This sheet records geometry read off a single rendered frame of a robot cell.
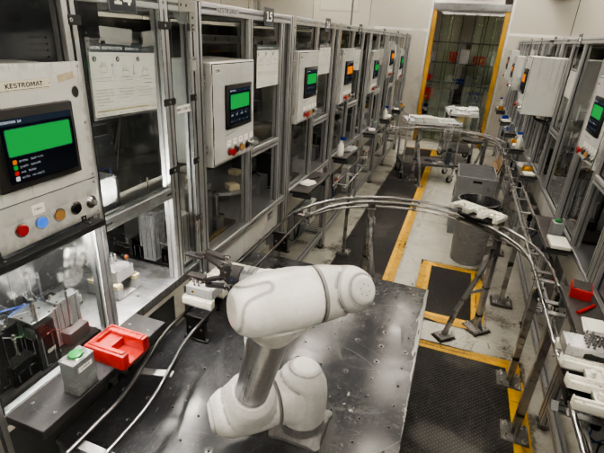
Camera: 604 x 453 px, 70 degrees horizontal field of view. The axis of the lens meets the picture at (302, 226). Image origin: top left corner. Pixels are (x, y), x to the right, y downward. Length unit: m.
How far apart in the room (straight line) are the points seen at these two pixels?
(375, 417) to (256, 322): 0.93
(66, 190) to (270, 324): 0.79
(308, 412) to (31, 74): 1.24
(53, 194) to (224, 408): 0.79
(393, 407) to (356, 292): 0.92
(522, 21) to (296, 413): 8.71
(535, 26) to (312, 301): 8.87
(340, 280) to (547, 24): 8.84
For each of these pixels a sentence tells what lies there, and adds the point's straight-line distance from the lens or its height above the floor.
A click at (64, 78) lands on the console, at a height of 1.79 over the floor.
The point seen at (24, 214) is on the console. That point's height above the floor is 1.46.
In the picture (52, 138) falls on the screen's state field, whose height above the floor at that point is 1.64.
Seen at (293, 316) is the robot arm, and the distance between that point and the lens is 0.91.
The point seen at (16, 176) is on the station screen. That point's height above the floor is 1.57.
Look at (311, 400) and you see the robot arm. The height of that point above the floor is 0.88.
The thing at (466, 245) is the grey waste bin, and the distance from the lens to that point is 4.33.
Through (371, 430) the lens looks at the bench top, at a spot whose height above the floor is 0.68.
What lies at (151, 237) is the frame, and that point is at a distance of 2.10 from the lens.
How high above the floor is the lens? 1.93
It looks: 24 degrees down
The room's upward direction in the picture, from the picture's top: 3 degrees clockwise
